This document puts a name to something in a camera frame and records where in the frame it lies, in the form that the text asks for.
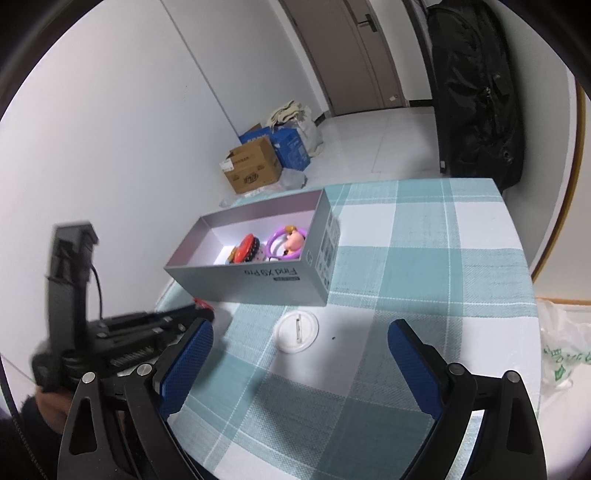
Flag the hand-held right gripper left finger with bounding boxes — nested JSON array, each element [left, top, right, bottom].
[[58, 318, 215, 480]]

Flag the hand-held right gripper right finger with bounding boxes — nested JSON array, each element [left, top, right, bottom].
[[387, 318, 548, 480]]

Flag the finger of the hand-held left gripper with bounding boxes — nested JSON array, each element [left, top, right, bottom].
[[99, 305, 215, 330], [106, 324, 188, 347]]

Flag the white round pin badge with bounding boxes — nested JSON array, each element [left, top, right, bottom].
[[273, 310, 319, 354]]

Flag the black spiral hair tie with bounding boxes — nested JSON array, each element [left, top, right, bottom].
[[238, 235, 264, 264]]

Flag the red round badge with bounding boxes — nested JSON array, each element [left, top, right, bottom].
[[233, 233, 265, 265]]

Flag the grey cardboard box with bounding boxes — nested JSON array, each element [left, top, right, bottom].
[[165, 187, 341, 306]]

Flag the purple ring baby doll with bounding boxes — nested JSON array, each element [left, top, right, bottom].
[[265, 224, 309, 261]]

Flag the person's left forearm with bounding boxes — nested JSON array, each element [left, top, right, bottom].
[[0, 394, 61, 480]]

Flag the person's left hand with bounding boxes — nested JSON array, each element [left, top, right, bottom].
[[36, 391, 72, 432]]

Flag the teal plaid tablecloth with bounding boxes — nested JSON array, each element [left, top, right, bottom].
[[154, 178, 541, 480]]

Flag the green printed plastic bag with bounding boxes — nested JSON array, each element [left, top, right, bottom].
[[536, 298, 591, 402]]

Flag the brown cardboard box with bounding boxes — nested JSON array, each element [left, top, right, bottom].
[[219, 137, 283, 195]]

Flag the blue cardboard box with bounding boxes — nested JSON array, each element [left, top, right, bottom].
[[239, 122, 311, 171]]

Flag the white wood-edged panel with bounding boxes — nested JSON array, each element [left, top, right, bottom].
[[529, 69, 591, 301]]

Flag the white bags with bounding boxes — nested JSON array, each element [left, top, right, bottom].
[[264, 100, 324, 158]]

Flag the black hanging bag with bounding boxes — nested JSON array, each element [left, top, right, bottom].
[[425, 0, 525, 192]]

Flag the grey door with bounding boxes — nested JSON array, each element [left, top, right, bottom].
[[281, 0, 407, 118]]

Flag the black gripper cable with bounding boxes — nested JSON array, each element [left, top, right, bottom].
[[90, 263, 105, 321]]

